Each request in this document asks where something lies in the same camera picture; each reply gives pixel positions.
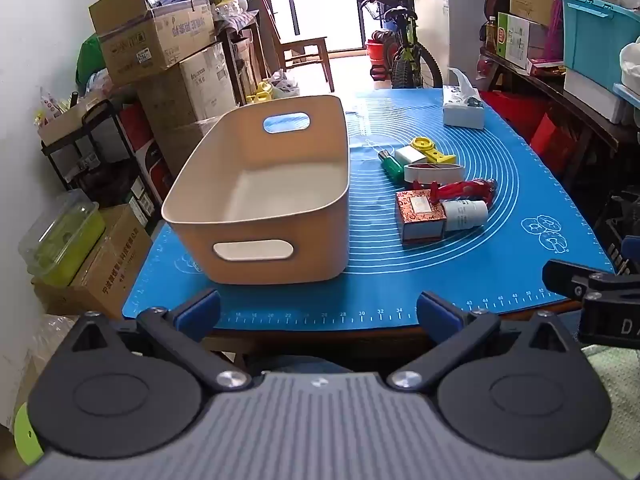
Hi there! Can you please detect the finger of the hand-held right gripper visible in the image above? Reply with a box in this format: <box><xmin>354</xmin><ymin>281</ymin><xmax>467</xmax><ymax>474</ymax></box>
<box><xmin>542</xmin><ymin>259</ymin><xmax>621</xmax><ymax>308</ymax></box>

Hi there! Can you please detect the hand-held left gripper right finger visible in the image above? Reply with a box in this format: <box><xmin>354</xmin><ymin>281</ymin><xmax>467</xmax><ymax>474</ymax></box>
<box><xmin>387</xmin><ymin>291</ymin><xmax>583</xmax><ymax>393</ymax></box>

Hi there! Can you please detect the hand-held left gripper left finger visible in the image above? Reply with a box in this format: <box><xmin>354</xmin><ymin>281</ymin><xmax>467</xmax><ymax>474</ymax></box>
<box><xmin>70</xmin><ymin>289</ymin><xmax>253</xmax><ymax>393</ymax></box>

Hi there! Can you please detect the beige plastic storage bin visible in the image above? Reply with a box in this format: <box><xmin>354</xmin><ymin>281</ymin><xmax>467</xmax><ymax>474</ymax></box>
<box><xmin>161</xmin><ymin>94</ymin><xmax>351</xmax><ymax>286</ymax></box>

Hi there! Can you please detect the yellow toy launcher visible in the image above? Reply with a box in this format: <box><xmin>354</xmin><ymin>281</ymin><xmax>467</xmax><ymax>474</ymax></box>
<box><xmin>410</xmin><ymin>136</ymin><xmax>458</xmax><ymax>166</ymax></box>

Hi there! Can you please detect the blue silicone baking mat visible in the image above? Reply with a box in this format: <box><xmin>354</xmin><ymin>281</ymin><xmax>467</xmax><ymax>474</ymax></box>
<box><xmin>121</xmin><ymin>87</ymin><xmax>616</xmax><ymax>332</ymax></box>

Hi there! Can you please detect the light green cloth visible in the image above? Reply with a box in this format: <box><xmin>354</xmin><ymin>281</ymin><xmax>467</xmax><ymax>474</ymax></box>
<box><xmin>582</xmin><ymin>345</ymin><xmax>640</xmax><ymax>480</ymax></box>

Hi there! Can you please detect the printed brown cardboard box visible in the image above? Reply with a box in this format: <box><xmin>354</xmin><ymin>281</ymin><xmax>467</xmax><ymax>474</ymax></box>
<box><xmin>31</xmin><ymin>204</ymin><xmax>153</xmax><ymax>321</ymax></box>

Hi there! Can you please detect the white cream tube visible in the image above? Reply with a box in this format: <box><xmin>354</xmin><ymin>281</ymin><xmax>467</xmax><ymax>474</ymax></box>
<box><xmin>440</xmin><ymin>200</ymin><xmax>489</xmax><ymax>232</ymax></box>

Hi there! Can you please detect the red patterned small box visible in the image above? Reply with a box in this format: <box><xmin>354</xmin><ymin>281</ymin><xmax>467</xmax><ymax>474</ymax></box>
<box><xmin>395</xmin><ymin>189</ymin><xmax>448</xmax><ymax>246</ymax></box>

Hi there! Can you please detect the red plastic toy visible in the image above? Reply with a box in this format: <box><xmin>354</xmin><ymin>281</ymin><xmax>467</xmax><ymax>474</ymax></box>
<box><xmin>425</xmin><ymin>178</ymin><xmax>498</xmax><ymax>208</ymax></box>

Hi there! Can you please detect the white and red tape roll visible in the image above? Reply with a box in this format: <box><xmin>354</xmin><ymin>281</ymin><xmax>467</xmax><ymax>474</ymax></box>
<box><xmin>402</xmin><ymin>162</ymin><xmax>466</xmax><ymax>183</ymax></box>

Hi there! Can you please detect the red paper bag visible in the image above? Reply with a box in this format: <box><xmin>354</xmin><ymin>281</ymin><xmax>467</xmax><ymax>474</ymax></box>
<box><xmin>480</xmin><ymin>91</ymin><xmax>546</xmax><ymax>136</ymax></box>
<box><xmin>530</xmin><ymin>112</ymin><xmax>568</xmax><ymax>161</ymax></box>

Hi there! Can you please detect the green bottle with chrome cap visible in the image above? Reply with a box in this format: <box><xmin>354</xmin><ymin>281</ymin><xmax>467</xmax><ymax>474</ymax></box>
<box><xmin>378</xmin><ymin>149</ymin><xmax>406</xmax><ymax>183</ymax></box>

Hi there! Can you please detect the green container with clear lid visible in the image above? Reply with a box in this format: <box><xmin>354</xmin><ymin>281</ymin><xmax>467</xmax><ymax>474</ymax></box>
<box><xmin>19</xmin><ymin>189</ymin><xmax>107</xmax><ymax>288</ymax></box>

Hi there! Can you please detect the dark wooden bench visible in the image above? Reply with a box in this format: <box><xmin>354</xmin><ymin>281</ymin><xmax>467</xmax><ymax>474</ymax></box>
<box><xmin>480</xmin><ymin>47</ymin><xmax>640</xmax><ymax>186</ymax></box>

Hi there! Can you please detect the plain brown cardboard box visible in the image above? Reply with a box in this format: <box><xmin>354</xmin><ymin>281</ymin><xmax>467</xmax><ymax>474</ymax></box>
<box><xmin>155</xmin><ymin>115</ymin><xmax>223</xmax><ymax>176</ymax></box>

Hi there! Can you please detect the black utility cart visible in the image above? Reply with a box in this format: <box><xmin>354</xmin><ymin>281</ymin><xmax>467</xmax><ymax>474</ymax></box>
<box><xmin>40</xmin><ymin>99</ymin><xmax>173</xmax><ymax>211</ymax></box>

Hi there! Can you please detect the white foam box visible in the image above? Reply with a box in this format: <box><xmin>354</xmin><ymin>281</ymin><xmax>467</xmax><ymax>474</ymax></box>
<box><xmin>564</xmin><ymin>67</ymin><xmax>631</xmax><ymax>123</ymax></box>

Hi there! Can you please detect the white printed tissue box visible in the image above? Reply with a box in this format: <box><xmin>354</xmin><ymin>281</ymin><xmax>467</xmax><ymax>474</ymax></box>
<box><xmin>442</xmin><ymin>67</ymin><xmax>487</xmax><ymax>130</ymax></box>

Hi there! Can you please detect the lime green round disc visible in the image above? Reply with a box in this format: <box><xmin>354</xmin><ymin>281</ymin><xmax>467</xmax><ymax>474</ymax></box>
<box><xmin>12</xmin><ymin>402</ymin><xmax>46</xmax><ymax>466</ymax></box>

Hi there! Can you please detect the small cardboard box with clutter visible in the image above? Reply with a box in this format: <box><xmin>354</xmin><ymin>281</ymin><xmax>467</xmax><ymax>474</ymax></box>
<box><xmin>37</xmin><ymin>100</ymin><xmax>108</xmax><ymax>146</ymax></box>

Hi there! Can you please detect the teal plastic storage bin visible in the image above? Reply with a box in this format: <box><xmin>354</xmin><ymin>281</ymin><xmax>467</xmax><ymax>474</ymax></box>
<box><xmin>557</xmin><ymin>0</ymin><xmax>640</xmax><ymax>92</ymax></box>

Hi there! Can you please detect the green and white carton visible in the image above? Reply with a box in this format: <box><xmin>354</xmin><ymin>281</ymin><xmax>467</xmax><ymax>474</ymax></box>
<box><xmin>497</xmin><ymin>11</ymin><xmax>548</xmax><ymax>71</ymax></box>

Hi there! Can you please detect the white plastic bag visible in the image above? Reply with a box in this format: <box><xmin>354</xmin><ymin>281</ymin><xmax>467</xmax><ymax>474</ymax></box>
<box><xmin>265</xmin><ymin>70</ymin><xmax>301</xmax><ymax>100</ymax></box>

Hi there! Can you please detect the green and black bicycle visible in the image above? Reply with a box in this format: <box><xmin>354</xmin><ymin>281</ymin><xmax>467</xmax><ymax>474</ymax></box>
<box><xmin>341</xmin><ymin>0</ymin><xmax>445</xmax><ymax>90</ymax></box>

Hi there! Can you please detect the red bucket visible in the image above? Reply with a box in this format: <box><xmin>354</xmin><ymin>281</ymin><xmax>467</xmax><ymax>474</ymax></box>
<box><xmin>366</xmin><ymin>39</ymin><xmax>396</xmax><ymax>81</ymax></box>

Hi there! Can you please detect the white chest freezer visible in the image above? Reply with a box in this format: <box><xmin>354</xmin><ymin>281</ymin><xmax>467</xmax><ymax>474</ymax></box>
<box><xmin>415</xmin><ymin>0</ymin><xmax>491</xmax><ymax>88</ymax></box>

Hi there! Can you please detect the green bag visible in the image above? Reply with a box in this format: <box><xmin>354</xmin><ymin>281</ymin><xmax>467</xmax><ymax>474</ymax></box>
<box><xmin>75</xmin><ymin>32</ymin><xmax>108</xmax><ymax>93</ymax></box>

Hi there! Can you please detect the open brown cardboard box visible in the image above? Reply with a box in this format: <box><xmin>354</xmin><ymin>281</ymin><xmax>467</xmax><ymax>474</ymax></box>
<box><xmin>89</xmin><ymin>0</ymin><xmax>217</xmax><ymax>86</ymax></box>

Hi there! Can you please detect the wooden chair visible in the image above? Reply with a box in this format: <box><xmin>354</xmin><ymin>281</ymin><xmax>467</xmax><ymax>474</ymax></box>
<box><xmin>257</xmin><ymin>0</ymin><xmax>335</xmax><ymax>93</ymax></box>

